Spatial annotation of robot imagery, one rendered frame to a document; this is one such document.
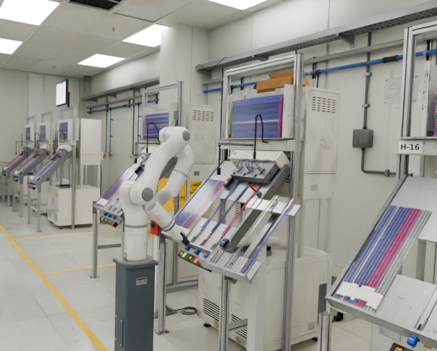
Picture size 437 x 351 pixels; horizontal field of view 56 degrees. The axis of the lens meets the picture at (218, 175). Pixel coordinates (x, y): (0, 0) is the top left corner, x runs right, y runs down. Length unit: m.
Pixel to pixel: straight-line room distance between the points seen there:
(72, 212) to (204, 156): 3.37
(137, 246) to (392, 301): 1.24
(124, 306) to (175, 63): 4.12
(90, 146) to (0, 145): 4.18
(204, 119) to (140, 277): 2.06
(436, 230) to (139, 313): 1.46
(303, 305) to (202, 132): 1.86
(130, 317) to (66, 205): 4.68
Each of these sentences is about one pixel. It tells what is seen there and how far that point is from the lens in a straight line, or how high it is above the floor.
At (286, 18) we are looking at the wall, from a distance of 4.99.
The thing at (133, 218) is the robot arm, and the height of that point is 0.94.
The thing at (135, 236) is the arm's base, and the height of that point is 0.84.
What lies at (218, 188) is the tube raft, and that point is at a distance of 2.84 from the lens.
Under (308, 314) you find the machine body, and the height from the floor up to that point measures 0.23.
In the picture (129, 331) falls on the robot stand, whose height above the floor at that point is 0.36.
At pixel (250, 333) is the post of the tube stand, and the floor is 0.35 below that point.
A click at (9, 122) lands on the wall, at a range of 10.77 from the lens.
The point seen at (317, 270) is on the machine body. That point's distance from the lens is 2.93.
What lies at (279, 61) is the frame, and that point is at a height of 1.87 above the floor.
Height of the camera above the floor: 1.30
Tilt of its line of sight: 3 degrees down
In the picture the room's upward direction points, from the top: 2 degrees clockwise
